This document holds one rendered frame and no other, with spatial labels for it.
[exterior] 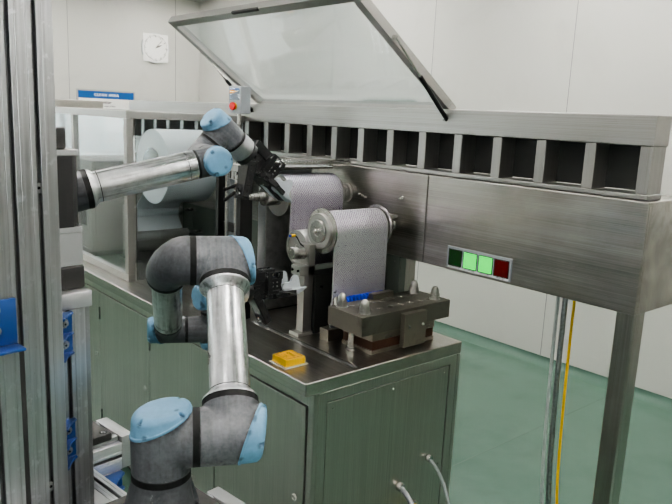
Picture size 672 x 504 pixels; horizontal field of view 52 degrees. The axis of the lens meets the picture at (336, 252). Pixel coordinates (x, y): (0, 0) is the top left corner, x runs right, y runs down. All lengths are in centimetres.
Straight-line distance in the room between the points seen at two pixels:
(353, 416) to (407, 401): 23
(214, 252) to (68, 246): 32
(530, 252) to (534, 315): 289
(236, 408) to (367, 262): 103
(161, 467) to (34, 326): 35
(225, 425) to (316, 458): 68
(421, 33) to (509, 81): 93
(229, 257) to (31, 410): 51
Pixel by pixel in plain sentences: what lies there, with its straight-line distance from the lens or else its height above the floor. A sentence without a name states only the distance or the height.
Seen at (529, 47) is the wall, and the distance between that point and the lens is 495.
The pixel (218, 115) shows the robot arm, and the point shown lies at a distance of 191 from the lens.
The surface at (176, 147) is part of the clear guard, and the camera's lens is 301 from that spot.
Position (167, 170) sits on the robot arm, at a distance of 175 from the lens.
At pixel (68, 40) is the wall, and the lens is 766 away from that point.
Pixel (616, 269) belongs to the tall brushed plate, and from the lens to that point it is 196.
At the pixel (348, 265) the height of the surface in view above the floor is 114.
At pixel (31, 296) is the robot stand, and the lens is 135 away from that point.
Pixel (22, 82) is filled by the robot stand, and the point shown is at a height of 165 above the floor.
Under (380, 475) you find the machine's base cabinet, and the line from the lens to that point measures 225.
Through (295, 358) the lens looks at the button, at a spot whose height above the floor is 92.
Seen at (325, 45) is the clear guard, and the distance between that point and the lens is 236.
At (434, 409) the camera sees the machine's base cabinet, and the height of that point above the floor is 68.
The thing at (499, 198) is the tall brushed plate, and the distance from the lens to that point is 213.
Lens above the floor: 162
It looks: 11 degrees down
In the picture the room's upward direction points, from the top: 3 degrees clockwise
